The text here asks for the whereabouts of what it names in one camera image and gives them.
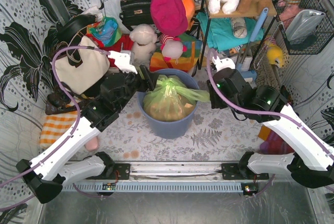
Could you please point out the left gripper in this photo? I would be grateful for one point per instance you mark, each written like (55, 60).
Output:
(142, 82)

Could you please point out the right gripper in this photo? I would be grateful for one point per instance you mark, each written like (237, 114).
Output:
(213, 96)

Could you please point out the green trash bag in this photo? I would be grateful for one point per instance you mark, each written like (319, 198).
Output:
(171, 100)

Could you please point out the blue trash bin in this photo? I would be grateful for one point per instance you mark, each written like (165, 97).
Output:
(170, 130)

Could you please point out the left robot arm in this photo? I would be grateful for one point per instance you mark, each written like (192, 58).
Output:
(115, 92)

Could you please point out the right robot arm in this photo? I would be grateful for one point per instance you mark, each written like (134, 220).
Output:
(311, 162)

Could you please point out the rainbow striped bag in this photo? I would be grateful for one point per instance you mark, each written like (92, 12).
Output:
(185, 63)

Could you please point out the cream canvas tote bag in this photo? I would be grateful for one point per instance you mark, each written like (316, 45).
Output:
(93, 67)

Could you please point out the dark brown bag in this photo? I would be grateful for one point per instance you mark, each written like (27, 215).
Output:
(58, 102)

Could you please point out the pink white plush doll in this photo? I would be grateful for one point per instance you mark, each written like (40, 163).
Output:
(171, 48)

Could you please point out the red cloth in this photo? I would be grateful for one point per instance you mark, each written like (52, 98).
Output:
(123, 44)

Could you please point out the cream plush sheep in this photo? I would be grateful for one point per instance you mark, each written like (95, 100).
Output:
(144, 38)

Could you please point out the white sneaker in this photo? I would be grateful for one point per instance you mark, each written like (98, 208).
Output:
(246, 61)

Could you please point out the colourful scarf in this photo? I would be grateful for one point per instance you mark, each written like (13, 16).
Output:
(104, 33)

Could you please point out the black orange toy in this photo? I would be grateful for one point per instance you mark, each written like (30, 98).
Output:
(286, 94)

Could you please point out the teal cloth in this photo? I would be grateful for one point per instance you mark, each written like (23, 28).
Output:
(220, 35)

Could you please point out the red purple sock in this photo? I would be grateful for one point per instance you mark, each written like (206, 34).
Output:
(273, 144)

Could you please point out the yellow plush duck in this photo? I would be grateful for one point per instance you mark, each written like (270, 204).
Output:
(274, 53)

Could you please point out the magenta hat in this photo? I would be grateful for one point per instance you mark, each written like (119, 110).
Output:
(169, 16)

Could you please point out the black leather handbag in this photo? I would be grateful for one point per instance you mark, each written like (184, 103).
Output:
(135, 12)

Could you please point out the pink case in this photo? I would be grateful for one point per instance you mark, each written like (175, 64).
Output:
(92, 144)

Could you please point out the orange plush toy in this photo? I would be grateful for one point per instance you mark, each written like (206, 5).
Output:
(189, 6)

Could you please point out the orange checkered cloth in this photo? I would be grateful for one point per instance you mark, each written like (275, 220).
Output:
(57, 122)

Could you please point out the black metal shelf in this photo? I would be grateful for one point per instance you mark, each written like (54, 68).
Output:
(237, 22)

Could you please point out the silver pouch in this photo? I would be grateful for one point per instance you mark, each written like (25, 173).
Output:
(304, 23)

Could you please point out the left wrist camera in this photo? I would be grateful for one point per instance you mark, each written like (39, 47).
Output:
(123, 61)

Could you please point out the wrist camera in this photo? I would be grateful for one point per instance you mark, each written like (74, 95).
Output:
(220, 64)
(123, 61)

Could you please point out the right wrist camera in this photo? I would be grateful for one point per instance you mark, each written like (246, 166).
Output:
(220, 64)

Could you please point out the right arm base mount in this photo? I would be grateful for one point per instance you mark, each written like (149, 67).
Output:
(231, 171)

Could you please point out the aluminium rail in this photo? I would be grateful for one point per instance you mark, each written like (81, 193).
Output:
(174, 169)

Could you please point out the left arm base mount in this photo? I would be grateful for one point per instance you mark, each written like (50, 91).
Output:
(120, 171)

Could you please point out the black wire basket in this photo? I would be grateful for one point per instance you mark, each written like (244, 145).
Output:
(315, 42)

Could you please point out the grey cable duct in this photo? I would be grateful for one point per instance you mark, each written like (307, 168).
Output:
(178, 187)

